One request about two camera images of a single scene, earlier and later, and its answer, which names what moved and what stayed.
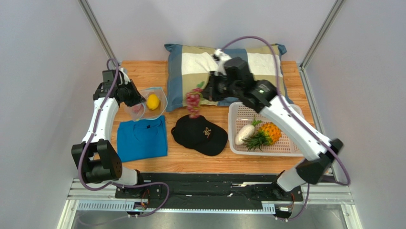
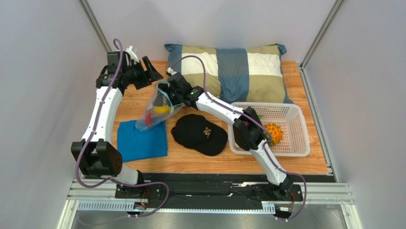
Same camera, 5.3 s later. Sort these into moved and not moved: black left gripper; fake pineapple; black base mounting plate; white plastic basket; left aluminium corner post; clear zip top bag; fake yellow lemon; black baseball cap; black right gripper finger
Moved: fake yellow lemon; black right gripper finger; clear zip top bag; black left gripper
Not moved: black base mounting plate; white plastic basket; fake pineapple; left aluminium corner post; black baseball cap
